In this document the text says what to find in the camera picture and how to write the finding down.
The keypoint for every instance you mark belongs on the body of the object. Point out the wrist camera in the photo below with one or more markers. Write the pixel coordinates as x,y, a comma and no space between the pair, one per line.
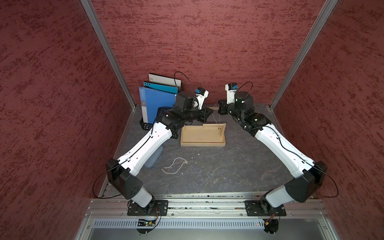
201,95
231,90

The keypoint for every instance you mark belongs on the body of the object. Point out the black mesh file holder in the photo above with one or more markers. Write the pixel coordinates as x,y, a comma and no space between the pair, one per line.
150,120

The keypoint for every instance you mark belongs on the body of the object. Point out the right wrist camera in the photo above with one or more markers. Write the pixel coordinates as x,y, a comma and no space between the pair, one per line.
231,90

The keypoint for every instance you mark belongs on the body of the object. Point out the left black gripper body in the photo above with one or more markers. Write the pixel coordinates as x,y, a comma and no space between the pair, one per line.
199,114

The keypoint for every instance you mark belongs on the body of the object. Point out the blue folder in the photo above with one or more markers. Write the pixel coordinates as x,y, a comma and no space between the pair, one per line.
154,103

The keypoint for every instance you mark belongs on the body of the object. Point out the aluminium corner post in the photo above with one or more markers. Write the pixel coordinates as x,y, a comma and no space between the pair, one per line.
316,28
97,26

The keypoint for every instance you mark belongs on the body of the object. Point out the right aluminium corner post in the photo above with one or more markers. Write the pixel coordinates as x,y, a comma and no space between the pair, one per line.
316,28

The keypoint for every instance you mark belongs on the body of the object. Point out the teal folder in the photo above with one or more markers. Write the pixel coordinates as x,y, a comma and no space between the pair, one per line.
160,87

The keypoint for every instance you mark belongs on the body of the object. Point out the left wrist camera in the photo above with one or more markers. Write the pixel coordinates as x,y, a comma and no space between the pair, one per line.
201,95

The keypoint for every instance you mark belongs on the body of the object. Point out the white grey folder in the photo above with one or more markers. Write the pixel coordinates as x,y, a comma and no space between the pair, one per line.
153,78

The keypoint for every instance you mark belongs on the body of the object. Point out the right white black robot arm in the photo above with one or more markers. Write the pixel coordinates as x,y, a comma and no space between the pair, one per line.
308,175

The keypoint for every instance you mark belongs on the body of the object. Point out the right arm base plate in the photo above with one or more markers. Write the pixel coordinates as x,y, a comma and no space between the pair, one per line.
262,209

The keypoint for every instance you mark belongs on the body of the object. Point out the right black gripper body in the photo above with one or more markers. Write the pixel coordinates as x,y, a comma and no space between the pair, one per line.
224,109

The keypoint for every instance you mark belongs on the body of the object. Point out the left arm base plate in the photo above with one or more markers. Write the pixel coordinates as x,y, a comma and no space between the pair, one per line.
154,208

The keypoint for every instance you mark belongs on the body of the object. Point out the wooden jewelry display stand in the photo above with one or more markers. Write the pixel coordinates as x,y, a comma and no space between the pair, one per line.
206,135

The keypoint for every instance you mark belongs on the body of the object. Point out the aluminium mounting rail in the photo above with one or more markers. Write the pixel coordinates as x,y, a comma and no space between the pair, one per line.
209,205

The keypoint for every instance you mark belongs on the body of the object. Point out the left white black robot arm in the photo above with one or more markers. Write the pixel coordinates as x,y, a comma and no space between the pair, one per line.
122,173

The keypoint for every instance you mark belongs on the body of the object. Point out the left aluminium corner post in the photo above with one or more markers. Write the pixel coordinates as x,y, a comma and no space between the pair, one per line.
97,26

